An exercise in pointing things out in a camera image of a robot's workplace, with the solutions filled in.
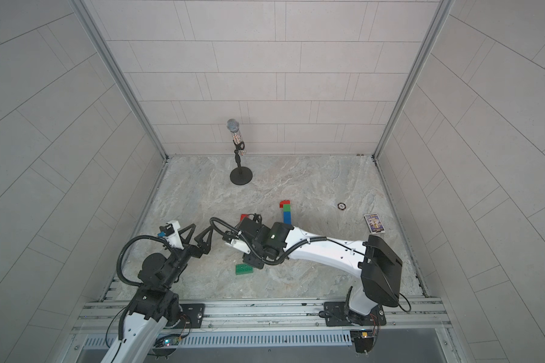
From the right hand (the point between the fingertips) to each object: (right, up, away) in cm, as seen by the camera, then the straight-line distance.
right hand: (250, 254), depth 76 cm
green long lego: (-3, -7, +5) cm, 9 cm away
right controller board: (+35, -23, -8) cm, 43 cm away
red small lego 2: (-6, +9, +18) cm, 21 cm away
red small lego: (+11, +15, +22) cm, 29 cm away
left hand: (-15, +9, +1) cm, 18 cm away
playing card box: (+48, +7, +15) cm, 51 cm away
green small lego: (+13, +12, +21) cm, 27 cm away
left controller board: (-23, -23, -11) cm, 34 cm away
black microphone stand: (-10, +26, +33) cm, 43 cm away
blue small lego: (+13, +9, +18) cm, 23 cm away
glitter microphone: (-8, +46, +9) cm, 47 cm away
